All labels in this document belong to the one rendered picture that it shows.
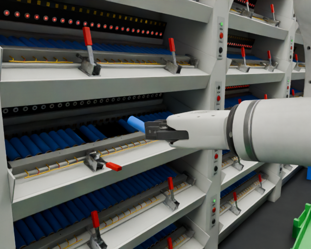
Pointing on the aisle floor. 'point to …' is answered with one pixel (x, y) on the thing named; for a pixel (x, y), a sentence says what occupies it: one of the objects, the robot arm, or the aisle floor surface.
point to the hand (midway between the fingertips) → (159, 129)
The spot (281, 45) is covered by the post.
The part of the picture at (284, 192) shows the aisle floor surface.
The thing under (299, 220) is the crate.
